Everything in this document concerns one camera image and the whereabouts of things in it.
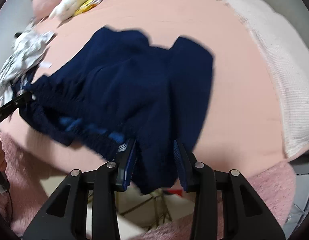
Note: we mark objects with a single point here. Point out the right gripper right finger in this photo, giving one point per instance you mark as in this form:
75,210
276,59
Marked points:
226,198

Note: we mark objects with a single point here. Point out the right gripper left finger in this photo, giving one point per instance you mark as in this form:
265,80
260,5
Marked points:
64,214

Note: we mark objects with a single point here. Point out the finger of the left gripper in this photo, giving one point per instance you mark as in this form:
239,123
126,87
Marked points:
9,108

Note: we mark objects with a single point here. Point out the navy blue striped shorts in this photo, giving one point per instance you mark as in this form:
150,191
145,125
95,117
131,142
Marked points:
119,87

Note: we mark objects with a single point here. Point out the white printed garment pile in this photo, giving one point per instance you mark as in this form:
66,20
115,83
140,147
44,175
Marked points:
28,51

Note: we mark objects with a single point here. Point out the pink bed sheet mattress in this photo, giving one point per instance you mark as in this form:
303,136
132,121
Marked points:
243,127

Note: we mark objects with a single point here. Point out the white plush rabbit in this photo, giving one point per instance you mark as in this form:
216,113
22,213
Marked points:
66,9

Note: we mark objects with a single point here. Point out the yellow snack packet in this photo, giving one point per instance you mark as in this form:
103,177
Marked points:
88,5

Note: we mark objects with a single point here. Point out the light pink knit blanket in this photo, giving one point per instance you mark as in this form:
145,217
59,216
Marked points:
288,59

